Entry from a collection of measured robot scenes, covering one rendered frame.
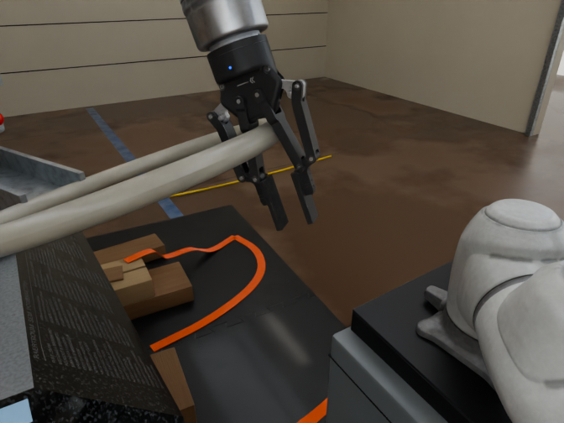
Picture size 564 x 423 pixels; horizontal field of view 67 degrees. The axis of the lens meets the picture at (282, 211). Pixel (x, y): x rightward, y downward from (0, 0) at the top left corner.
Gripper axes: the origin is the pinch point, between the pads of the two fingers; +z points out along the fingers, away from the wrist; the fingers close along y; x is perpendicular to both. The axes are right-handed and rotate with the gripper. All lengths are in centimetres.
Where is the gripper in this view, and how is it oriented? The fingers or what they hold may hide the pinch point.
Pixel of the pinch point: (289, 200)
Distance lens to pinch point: 56.1
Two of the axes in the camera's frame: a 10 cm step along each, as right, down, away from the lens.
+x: -3.1, 3.6, -8.8
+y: -8.9, 2.0, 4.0
